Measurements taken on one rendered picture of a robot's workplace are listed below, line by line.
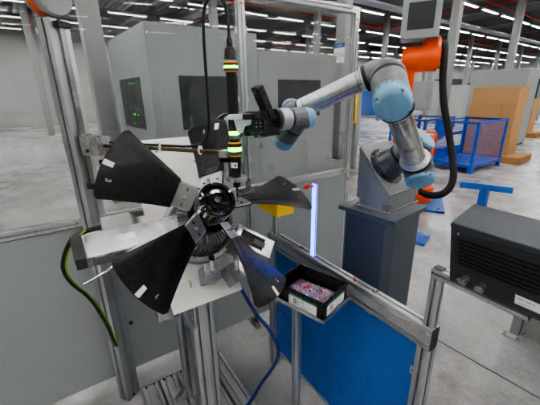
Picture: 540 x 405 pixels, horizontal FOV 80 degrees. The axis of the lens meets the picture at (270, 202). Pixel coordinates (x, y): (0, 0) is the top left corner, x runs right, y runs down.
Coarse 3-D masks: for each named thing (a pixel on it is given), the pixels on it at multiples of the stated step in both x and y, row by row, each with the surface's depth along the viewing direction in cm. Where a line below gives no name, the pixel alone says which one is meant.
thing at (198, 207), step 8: (208, 184) 101; (216, 184) 102; (200, 192) 98; (208, 192) 100; (216, 192) 101; (224, 192) 103; (232, 192) 103; (200, 200) 97; (208, 200) 99; (224, 200) 101; (232, 200) 102; (192, 208) 107; (200, 208) 98; (208, 208) 97; (216, 208) 99; (224, 208) 100; (232, 208) 101; (200, 216) 101; (208, 216) 98; (216, 216) 98; (224, 216) 99; (208, 224) 106; (216, 224) 104; (208, 232) 106; (216, 232) 108
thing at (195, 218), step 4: (192, 216) 98; (196, 216) 99; (192, 220) 98; (196, 220) 99; (200, 220) 101; (188, 224) 97; (192, 224) 98; (196, 224) 100; (200, 224) 102; (188, 228) 97; (192, 228) 99; (200, 228) 102; (204, 228) 104; (192, 232) 99; (196, 232) 101; (200, 232) 102; (204, 232) 104; (192, 236) 99; (196, 236) 101; (200, 236) 103; (196, 240) 101
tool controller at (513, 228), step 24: (480, 216) 77; (504, 216) 75; (456, 240) 79; (480, 240) 74; (504, 240) 69; (528, 240) 67; (456, 264) 82; (480, 264) 76; (504, 264) 71; (528, 264) 67; (480, 288) 77; (504, 288) 74; (528, 288) 69; (528, 312) 72
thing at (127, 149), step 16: (112, 144) 96; (128, 144) 97; (112, 160) 96; (128, 160) 97; (144, 160) 98; (160, 160) 99; (96, 176) 95; (112, 176) 96; (128, 176) 97; (144, 176) 98; (160, 176) 99; (176, 176) 100; (96, 192) 96; (112, 192) 97; (128, 192) 99; (144, 192) 100; (160, 192) 100
